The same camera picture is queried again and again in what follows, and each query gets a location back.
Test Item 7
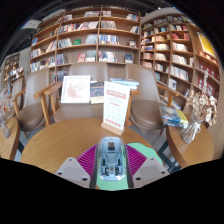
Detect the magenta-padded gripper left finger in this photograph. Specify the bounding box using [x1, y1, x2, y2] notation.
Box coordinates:
[54, 143, 99, 189]

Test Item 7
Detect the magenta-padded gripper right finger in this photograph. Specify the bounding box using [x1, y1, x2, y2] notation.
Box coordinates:
[123, 143, 170, 189]

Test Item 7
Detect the transparent computer mouse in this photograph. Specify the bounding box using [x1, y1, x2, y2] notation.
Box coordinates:
[96, 135, 128, 182]

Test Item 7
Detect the green cloud-shaped mouse pad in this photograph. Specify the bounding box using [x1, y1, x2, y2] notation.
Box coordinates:
[95, 142, 164, 192]

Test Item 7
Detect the round wooden side table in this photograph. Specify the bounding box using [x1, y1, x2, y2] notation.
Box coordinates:
[165, 114, 215, 169]
[0, 116, 21, 161]

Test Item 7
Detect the glass vase with beige flowers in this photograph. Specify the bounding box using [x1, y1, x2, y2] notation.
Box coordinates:
[180, 69, 218, 145]

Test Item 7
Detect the brown cushioned wooden armchair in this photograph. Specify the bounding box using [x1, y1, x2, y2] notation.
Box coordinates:
[11, 68, 51, 133]
[124, 63, 181, 131]
[33, 62, 111, 124]

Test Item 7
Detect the stack of colourful books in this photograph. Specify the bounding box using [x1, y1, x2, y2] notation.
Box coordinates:
[160, 104, 189, 129]

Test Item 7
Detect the white sign on wooden base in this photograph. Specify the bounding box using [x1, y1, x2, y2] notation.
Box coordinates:
[100, 80, 131, 136]

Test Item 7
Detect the glass vase with pink flowers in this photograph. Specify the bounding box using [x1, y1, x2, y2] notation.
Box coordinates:
[0, 83, 16, 139]

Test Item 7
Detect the white framed floral picture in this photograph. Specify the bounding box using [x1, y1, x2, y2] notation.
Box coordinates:
[60, 75, 91, 104]

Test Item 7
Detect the dark blue book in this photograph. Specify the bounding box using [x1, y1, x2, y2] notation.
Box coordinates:
[89, 81, 105, 105]

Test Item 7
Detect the stack of light blue books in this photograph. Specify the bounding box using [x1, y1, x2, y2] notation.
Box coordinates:
[109, 77, 140, 92]

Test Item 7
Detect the distant wooden bookshelf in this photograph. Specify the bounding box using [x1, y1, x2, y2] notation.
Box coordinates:
[2, 53, 21, 88]

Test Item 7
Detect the tall wooden bookshelf with books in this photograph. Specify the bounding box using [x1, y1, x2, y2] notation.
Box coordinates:
[139, 13, 221, 111]

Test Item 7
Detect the wide wooden bookshelf with books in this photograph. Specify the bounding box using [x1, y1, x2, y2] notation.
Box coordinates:
[29, 5, 142, 83]

